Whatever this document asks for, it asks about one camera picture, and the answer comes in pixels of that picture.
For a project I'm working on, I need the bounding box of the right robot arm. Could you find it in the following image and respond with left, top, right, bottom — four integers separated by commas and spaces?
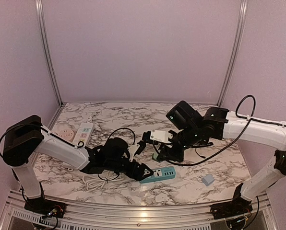
150, 101, 286, 215

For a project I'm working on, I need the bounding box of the left aluminium frame post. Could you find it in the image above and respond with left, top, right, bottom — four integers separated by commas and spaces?
35, 0, 63, 107

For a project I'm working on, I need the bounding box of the green usb charger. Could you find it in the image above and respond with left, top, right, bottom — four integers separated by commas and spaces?
152, 153, 161, 162

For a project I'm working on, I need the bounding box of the front aluminium rail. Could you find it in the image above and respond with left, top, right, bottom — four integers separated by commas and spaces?
0, 190, 279, 230

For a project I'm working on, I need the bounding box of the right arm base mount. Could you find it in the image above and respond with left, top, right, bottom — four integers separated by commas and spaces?
210, 201, 253, 219

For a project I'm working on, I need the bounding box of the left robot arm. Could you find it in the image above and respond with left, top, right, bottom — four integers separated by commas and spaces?
0, 115, 154, 213

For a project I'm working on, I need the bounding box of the white multicolour power strip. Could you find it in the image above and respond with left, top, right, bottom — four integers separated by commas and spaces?
72, 122, 94, 146

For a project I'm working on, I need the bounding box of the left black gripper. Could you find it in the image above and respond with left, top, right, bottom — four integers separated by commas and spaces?
106, 158, 154, 182

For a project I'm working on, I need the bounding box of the light blue usb charger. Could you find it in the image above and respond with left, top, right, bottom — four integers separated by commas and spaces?
202, 174, 215, 186

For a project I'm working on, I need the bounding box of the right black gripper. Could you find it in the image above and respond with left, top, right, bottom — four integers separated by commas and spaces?
157, 124, 202, 163

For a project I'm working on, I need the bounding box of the aluminium frame post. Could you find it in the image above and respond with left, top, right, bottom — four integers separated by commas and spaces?
216, 0, 248, 107
35, 0, 63, 107

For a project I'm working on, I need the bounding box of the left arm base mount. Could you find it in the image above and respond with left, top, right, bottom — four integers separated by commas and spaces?
24, 200, 66, 218

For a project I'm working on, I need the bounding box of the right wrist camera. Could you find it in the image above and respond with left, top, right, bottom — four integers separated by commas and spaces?
142, 129, 173, 144

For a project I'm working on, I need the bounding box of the teal power strip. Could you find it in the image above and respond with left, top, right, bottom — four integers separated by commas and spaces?
153, 166, 176, 182

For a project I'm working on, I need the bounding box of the right aluminium frame post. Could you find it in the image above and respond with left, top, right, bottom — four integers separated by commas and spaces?
216, 0, 248, 107

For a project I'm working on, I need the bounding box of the pink round socket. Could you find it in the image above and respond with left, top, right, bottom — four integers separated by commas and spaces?
54, 128, 74, 142

